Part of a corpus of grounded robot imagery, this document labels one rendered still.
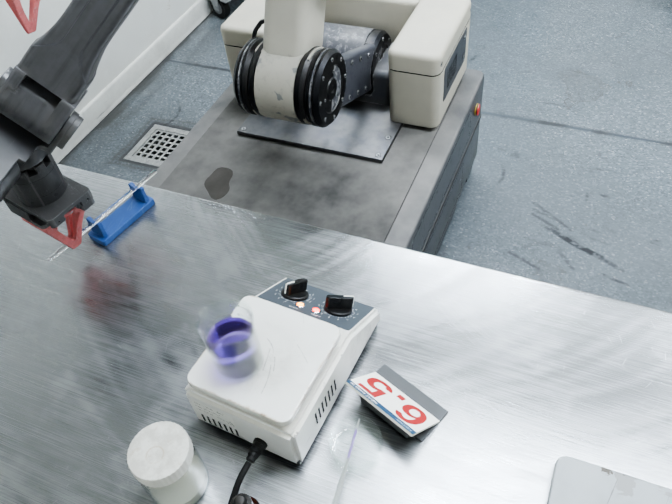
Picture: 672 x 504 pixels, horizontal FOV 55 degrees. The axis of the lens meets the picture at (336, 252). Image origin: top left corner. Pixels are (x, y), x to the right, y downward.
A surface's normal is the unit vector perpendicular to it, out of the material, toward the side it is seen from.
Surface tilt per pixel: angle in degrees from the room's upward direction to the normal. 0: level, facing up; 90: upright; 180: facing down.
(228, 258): 0
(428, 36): 0
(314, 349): 0
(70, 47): 74
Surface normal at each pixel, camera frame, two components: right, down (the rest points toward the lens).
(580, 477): -0.08, -0.66
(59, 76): 0.09, 0.53
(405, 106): -0.38, 0.71
